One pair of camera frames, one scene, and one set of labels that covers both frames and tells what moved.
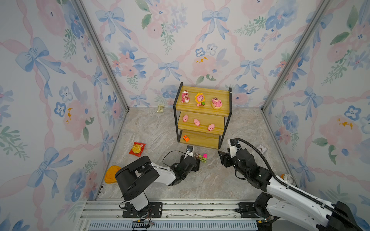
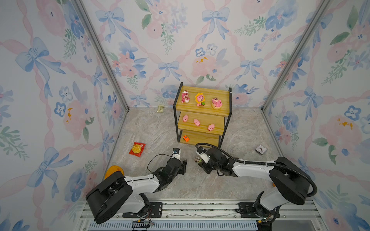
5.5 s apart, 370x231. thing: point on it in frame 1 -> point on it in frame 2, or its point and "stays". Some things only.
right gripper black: (226, 158) -> (204, 166)
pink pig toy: (211, 127) stays
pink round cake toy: (216, 103) stays
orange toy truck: (186, 138) stays
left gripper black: (197, 165) -> (183, 168)
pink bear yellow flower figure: (200, 98) stays
